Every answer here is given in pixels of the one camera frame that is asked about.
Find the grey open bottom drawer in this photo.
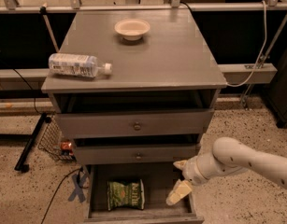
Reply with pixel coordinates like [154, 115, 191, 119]
[83, 162, 204, 224]

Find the green jalapeno chip bag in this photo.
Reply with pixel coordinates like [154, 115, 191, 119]
[107, 179, 145, 211]

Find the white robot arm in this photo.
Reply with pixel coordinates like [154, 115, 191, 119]
[166, 137, 287, 205]

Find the black metal floor bar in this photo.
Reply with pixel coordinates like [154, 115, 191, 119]
[14, 113, 48, 173]

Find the grey top drawer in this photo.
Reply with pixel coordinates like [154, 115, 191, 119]
[55, 109, 214, 139]

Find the grey wooden drawer cabinet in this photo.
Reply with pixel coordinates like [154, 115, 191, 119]
[40, 8, 228, 173]

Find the black floor cable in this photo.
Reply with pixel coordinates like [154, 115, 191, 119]
[39, 166, 85, 224]

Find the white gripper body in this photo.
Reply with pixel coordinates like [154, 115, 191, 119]
[182, 153, 222, 186]

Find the grey middle drawer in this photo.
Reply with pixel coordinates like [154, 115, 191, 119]
[73, 144, 200, 165]

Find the dark cabinet at right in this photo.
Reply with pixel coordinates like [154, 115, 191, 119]
[265, 47, 287, 128]

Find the clear plastic water bottle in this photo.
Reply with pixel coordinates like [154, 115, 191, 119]
[49, 53, 112, 78]

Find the wire mesh basket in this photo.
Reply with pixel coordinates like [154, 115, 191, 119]
[37, 117, 75, 161]

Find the white paper bowl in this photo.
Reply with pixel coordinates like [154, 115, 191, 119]
[114, 19, 151, 41]

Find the white hanging cable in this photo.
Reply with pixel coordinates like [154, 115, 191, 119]
[226, 0, 268, 88]

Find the wooden stick black tip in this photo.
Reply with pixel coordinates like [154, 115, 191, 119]
[39, 3, 59, 53]

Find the grey tape cross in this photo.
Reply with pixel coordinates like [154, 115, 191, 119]
[68, 174, 87, 203]

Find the orange soda can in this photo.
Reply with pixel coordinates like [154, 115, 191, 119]
[60, 141, 72, 152]

